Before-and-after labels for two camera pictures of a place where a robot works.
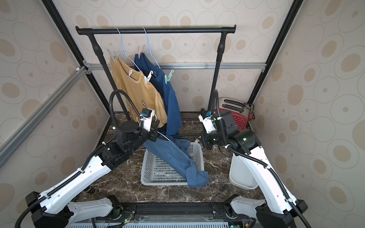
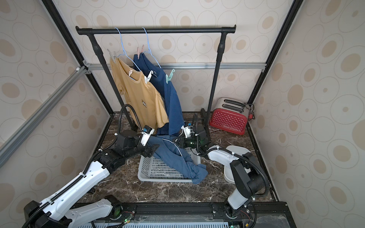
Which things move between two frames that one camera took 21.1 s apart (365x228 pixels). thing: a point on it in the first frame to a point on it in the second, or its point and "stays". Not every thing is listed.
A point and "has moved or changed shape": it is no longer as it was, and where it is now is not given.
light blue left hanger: x=124 y=51 stays
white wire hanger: x=164 y=135 to x=168 y=140
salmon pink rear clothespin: x=139 y=51 stays
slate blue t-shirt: x=175 y=154 has moved or changed shape
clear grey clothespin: x=113 y=57 stays
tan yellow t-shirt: x=133 y=82 stays
